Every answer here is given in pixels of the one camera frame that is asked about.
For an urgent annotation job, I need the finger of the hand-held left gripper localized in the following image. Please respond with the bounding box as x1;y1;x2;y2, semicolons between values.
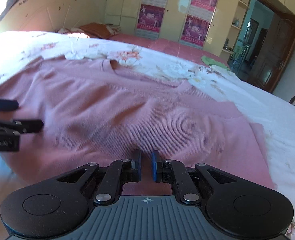
0;96;19;111
0;120;44;134

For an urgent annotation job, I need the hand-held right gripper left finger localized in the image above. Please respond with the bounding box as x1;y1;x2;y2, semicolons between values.
55;149;142;207

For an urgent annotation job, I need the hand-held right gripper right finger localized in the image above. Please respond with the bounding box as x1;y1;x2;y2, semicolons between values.
151;150;238;204

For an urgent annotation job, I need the pink sweatshirt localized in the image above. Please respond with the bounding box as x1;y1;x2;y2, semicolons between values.
0;56;275;198

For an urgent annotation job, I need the floral pillow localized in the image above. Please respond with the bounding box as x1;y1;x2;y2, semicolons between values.
57;27;89;37

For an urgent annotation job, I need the beige rounded headboard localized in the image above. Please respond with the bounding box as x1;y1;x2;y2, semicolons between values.
0;0;110;33

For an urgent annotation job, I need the orange-brown pillow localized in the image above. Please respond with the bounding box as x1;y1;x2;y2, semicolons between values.
79;23;118;39

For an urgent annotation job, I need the green folded cloth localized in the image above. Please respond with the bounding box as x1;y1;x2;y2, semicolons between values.
201;56;229;70

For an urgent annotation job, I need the pink checked bedspread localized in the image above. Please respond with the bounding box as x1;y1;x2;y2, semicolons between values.
109;32;231;68

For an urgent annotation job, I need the white floral bedsheet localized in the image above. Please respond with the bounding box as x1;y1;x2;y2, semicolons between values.
0;31;295;240

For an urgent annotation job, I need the metal railing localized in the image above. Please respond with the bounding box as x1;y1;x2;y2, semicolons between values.
227;39;251;77

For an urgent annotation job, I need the cream wardrobe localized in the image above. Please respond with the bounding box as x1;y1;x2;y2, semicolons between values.
104;0;295;58

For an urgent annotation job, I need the brown wooden door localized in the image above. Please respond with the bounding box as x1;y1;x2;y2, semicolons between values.
247;12;295;95

